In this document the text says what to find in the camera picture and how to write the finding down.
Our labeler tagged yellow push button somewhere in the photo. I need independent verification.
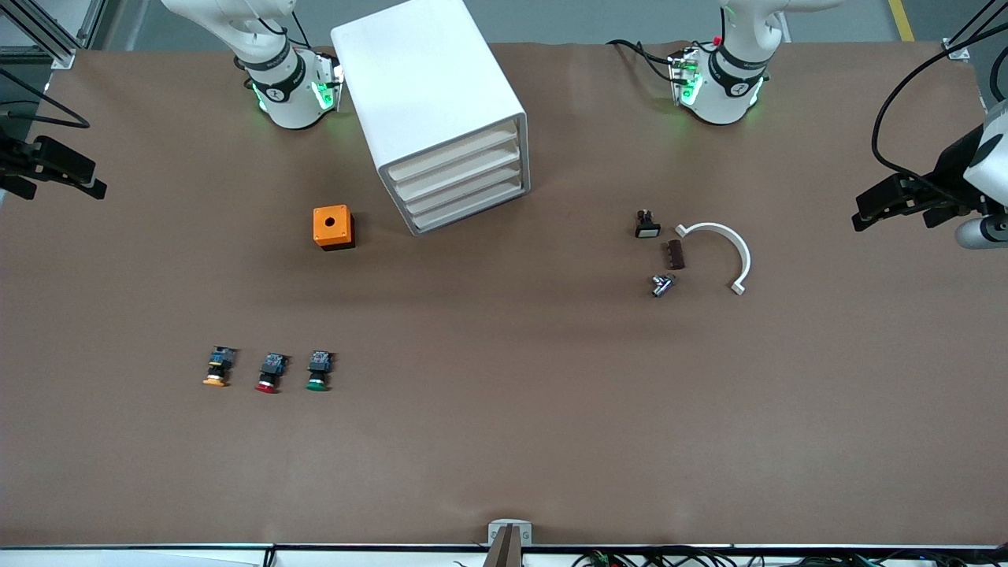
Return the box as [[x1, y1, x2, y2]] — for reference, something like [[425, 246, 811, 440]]
[[202, 345, 238, 388]]

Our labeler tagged red push button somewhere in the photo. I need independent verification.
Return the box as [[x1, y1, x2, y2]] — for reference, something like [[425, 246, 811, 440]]
[[254, 352, 289, 395]]

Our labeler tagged green push button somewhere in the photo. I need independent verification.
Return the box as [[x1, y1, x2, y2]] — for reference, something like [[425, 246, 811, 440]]
[[305, 350, 336, 393]]

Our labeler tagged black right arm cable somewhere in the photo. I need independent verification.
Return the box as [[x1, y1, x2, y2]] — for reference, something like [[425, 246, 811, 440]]
[[0, 66, 92, 132]]

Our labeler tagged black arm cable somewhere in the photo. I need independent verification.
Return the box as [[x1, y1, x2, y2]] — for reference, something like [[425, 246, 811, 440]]
[[0, 66, 92, 132], [870, 31, 1008, 207]]

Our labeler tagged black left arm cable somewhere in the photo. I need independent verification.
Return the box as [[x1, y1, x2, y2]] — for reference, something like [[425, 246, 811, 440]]
[[870, 31, 1008, 207]]

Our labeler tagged aluminium frame profile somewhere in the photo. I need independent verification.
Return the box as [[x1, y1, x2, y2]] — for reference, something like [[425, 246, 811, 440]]
[[0, 0, 108, 70]]

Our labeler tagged white curved bracket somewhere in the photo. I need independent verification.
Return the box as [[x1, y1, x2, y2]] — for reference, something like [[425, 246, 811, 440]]
[[675, 222, 752, 297]]

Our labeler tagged orange button enclosure box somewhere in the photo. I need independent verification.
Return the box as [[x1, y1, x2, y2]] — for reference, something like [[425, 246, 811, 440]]
[[313, 205, 356, 251]]

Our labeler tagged black base cable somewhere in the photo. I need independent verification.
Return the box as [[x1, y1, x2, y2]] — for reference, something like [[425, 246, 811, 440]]
[[606, 38, 680, 84]]

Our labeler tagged gray mount bracket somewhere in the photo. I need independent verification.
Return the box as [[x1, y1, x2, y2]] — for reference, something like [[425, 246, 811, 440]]
[[487, 519, 533, 549]]

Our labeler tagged gray tapered post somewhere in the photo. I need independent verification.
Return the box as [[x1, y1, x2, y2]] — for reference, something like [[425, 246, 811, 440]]
[[483, 525, 523, 567]]

